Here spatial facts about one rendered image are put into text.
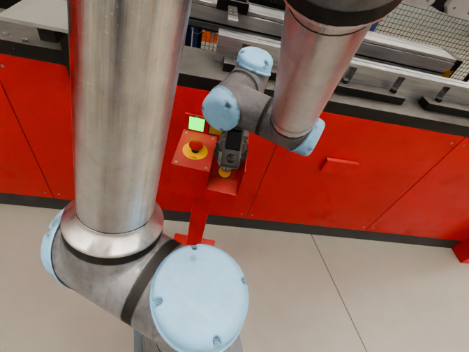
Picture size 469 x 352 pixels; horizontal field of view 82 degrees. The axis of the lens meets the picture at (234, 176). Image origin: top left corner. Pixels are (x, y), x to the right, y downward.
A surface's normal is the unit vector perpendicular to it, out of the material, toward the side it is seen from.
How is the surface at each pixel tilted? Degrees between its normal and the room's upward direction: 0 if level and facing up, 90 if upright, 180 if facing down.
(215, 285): 7
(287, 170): 90
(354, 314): 0
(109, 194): 78
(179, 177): 90
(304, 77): 125
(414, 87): 90
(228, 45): 90
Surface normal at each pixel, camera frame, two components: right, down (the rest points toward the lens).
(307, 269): 0.21, -0.66
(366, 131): 0.01, 0.74
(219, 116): -0.44, 0.66
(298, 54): -0.63, 0.77
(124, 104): 0.28, 0.62
